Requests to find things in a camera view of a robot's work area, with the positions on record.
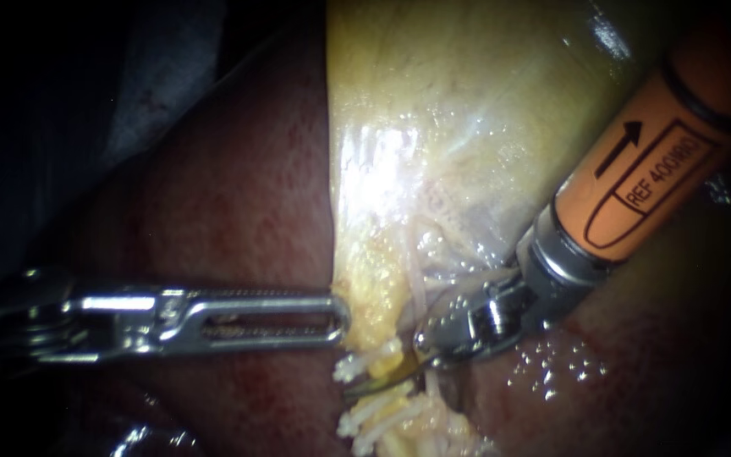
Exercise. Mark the left arm instrument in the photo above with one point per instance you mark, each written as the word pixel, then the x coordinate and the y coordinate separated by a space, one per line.
pixel 112 317

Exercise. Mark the right arm instrument jaw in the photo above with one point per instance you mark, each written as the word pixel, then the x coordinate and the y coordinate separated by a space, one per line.
pixel 397 374

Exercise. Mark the right arm instrument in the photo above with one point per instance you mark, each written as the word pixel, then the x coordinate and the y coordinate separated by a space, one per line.
pixel 549 279

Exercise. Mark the left arm instrument jaw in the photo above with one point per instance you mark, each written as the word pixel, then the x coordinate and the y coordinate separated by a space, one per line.
pixel 257 306

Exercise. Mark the gallbladder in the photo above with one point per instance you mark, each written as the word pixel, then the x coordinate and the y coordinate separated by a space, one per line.
pixel 467 114

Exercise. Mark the dark right arm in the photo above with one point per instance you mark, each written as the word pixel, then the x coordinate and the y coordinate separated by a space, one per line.
pixel 651 165

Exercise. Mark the pale fatty tissue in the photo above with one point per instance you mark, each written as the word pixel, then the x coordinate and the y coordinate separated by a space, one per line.
pixel 448 435

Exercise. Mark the dark red liver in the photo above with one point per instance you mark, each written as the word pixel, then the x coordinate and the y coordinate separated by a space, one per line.
pixel 232 209

